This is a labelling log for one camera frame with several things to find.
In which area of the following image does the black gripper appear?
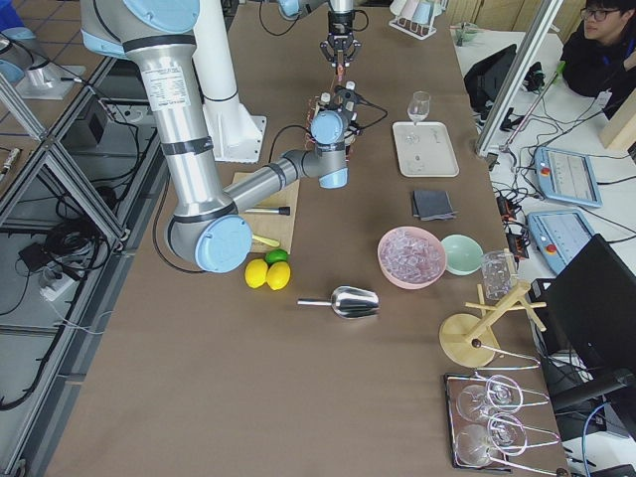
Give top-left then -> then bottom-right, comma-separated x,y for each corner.
334,84 -> 362,122
320,10 -> 362,68

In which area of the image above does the copper wire bottle basket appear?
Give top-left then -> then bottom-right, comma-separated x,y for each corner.
305,70 -> 354,164

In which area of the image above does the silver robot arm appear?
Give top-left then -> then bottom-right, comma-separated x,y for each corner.
80,1 -> 361,273
277,0 -> 362,71

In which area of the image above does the clear wine glass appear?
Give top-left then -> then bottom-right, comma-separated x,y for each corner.
404,90 -> 431,145

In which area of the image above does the pink plastic cup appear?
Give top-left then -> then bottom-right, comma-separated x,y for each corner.
399,0 -> 419,20

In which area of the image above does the blue plastic cup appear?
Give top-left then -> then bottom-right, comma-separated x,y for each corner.
411,0 -> 434,25

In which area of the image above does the cream rabbit tray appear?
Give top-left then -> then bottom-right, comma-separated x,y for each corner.
393,121 -> 459,178

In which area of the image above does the steel muddler black tip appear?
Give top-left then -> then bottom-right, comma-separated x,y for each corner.
244,206 -> 291,216

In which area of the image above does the grey folded cloth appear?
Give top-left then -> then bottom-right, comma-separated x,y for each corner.
411,190 -> 456,222

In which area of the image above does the bamboo cutting board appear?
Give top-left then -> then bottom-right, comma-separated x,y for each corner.
241,181 -> 300,252

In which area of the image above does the yellow plastic knife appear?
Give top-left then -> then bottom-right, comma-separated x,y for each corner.
252,234 -> 280,248

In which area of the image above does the green lime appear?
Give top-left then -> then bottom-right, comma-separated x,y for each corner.
264,248 -> 288,265

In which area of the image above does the pink bowl of ice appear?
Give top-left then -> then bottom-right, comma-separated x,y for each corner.
377,227 -> 447,290

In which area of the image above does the yellow lemon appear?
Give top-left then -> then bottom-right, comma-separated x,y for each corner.
266,261 -> 291,290
243,258 -> 268,288

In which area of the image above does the green bowl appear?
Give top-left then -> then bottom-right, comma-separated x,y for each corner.
441,235 -> 483,276

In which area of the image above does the metal ice scoop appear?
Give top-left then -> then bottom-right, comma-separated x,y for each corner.
297,285 -> 380,319

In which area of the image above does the clear tumbler glass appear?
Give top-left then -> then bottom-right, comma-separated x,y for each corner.
481,249 -> 517,300

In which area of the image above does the blue teach pendant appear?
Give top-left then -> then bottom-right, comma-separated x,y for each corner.
527,209 -> 594,274
535,146 -> 602,208

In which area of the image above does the person in black jacket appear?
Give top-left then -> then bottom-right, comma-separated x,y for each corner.
560,0 -> 635,118

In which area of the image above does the wooden cup stand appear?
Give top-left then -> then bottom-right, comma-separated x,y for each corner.
438,278 -> 547,369

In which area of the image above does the black monitor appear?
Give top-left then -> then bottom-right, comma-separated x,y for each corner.
546,235 -> 635,373

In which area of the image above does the upside down wine glass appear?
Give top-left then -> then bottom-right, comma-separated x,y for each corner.
456,375 -> 550,423
454,412 -> 561,471

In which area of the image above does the black glass rack tray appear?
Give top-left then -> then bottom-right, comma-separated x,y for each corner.
443,374 -> 512,475

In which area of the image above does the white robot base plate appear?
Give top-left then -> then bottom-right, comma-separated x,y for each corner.
204,113 -> 267,164

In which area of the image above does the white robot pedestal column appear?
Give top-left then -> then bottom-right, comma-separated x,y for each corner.
193,0 -> 238,122

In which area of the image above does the aluminium frame post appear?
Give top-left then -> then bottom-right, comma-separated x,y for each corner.
475,0 -> 562,158

